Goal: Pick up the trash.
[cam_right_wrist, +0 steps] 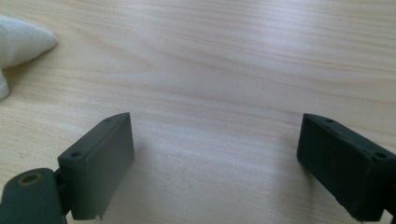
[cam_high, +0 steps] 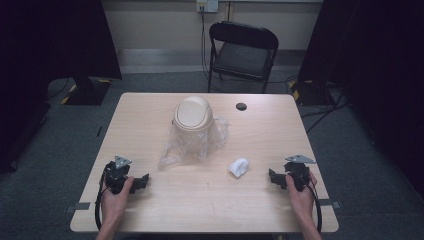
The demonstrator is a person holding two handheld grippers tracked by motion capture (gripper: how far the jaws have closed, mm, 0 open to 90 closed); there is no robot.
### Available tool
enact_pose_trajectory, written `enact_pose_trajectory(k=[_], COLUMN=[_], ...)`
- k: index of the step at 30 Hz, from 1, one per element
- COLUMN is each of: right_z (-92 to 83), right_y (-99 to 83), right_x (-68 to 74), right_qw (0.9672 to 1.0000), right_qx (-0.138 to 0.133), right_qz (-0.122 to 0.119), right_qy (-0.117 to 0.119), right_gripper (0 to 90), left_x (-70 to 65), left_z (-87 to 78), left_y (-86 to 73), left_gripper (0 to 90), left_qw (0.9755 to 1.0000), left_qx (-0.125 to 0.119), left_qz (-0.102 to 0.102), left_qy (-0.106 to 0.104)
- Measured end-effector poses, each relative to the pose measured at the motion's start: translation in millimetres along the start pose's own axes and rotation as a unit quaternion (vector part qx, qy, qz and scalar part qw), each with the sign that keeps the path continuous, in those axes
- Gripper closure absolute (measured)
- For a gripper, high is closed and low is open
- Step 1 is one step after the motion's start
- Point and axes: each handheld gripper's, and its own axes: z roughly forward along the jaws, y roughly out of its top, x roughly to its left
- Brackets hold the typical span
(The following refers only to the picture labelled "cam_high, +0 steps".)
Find black folding chair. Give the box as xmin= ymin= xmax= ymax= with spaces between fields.
xmin=207 ymin=20 xmax=280 ymax=95

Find dark curtain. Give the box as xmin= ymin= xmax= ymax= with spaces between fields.
xmin=0 ymin=0 xmax=123 ymax=174
xmin=297 ymin=0 xmax=424 ymax=201

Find white paper ball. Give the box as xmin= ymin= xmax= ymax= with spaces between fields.
xmin=227 ymin=157 xmax=250 ymax=179

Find black floor cables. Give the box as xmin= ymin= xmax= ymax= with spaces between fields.
xmin=299 ymin=81 xmax=350 ymax=134

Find black wall socket cable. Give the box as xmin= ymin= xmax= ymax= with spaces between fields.
xmin=198 ymin=5 xmax=214 ymax=83

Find person's left hand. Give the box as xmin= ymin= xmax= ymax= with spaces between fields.
xmin=100 ymin=176 xmax=135 ymax=225

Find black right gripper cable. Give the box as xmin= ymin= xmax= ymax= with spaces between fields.
xmin=304 ymin=181 xmax=323 ymax=233

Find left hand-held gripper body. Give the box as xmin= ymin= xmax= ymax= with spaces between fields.
xmin=104 ymin=155 xmax=133 ymax=195

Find grey tape strip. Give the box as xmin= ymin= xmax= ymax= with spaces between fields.
xmin=317 ymin=198 xmax=342 ymax=210
xmin=64 ymin=201 xmax=92 ymax=215

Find black stand base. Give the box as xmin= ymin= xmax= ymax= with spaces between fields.
xmin=60 ymin=75 xmax=113 ymax=107
xmin=288 ymin=79 xmax=336 ymax=107

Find clear plastic bag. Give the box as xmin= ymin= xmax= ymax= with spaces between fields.
xmin=157 ymin=114 xmax=231 ymax=170

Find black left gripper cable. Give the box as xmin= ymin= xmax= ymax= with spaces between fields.
xmin=94 ymin=165 xmax=111 ymax=232

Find person's right hand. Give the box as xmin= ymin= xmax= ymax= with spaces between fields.
xmin=285 ymin=171 xmax=319 ymax=222

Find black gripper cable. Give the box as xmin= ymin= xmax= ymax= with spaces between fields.
xmin=94 ymin=165 xmax=111 ymax=232
xmin=304 ymin=181 xmax=323 ymax=233

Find white wall socket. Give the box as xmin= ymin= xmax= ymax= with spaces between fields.
xmin=195 ymin=0 xmax=220 ymax=14

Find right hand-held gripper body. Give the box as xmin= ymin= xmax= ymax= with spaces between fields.
xmin=283 ymin=153 xmax=317 ymax=193

